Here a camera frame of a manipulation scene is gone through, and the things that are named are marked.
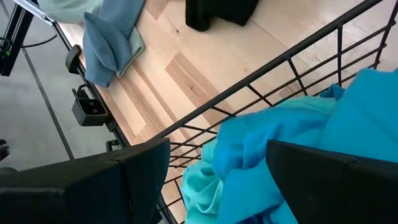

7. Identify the black cable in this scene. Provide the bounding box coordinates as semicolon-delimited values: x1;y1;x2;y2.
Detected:
21;34;58;49

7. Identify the black cloth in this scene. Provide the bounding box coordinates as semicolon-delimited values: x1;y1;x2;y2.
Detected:
185;0;259;32

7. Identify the mint green cloth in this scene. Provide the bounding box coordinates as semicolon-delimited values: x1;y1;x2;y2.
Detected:
180;138;224;224

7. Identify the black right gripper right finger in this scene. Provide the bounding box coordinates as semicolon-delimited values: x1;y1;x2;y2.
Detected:
266;139;398;224

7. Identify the bright blue fleece cloth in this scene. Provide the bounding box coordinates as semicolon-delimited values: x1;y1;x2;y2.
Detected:
214;68;398;224

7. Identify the black wire basket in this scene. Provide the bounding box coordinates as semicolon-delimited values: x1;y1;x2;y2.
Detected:
152;0;398;224

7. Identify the black frame post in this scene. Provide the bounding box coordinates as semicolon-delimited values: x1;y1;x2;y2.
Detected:
0;0;34;77

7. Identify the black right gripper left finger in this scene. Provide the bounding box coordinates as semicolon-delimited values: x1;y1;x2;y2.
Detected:
0;138;171;224

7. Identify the black table-level camera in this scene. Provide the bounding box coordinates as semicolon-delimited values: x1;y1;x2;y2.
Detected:
71;84;109;127

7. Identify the grey-blue knitted sweater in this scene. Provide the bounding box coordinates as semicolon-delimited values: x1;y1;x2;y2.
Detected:
82;0;147;88

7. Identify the black table clamp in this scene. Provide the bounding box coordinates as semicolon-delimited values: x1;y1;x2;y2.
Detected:
65;45;83;75

